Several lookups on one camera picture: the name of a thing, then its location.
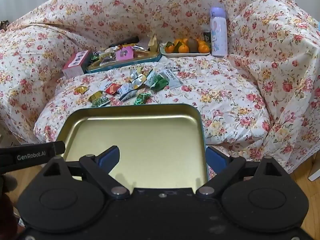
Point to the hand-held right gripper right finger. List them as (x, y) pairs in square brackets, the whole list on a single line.
[(216, 160)]

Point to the tan paper wrapper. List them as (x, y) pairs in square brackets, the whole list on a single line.
[(153, 43)]

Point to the white fruit plate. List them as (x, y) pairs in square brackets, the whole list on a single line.
[(185, 54)]

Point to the white dark snack packet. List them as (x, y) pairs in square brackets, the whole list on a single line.
[(126, 91)]

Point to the green foil candy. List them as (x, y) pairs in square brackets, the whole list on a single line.
[(141, 98)]

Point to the white yellow snack packet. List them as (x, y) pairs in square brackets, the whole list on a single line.
[(108, 52)]

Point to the silver yellow snack packet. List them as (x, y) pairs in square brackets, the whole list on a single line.
[(142, 80), (133, 76)]

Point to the white printed snack packet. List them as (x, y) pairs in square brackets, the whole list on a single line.
[(172, 79)]

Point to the pile of mandarin oranges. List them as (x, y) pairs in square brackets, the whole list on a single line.
[(184, 48)]

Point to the green purple candy bag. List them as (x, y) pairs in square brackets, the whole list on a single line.
[(95, 56)]

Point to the pink snack packet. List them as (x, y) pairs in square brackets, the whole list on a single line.
[(124, 53)]

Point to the gold tin tray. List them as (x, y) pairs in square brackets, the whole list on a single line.
[(150, 135)]

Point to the floral covered sofa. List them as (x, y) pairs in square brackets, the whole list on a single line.
[(225, 92)]

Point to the green white snack packet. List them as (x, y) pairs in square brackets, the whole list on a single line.
[(160, 83), (151, 76)]

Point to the pink red cardboard box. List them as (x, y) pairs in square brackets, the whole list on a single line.
[(75, 67)]

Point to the teal tin tray with snacks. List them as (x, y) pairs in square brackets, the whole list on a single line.
[(120, 65)]

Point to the yellow green pea packet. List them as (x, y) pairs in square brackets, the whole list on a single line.
[(98, 99)]

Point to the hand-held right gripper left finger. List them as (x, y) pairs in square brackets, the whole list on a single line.
[(110, 158)]

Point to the purple thermos bottle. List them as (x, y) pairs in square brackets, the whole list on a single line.
[(218, 35)]

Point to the small dark can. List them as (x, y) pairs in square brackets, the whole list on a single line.
[(207, 36)]

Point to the red white snack packet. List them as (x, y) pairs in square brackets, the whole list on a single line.
[(111, 88)]

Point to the brown kiwi fruit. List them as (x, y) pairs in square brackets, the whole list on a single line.
[(192, 43)]

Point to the gold foil candy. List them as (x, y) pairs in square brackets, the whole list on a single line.
[(81, 89)]

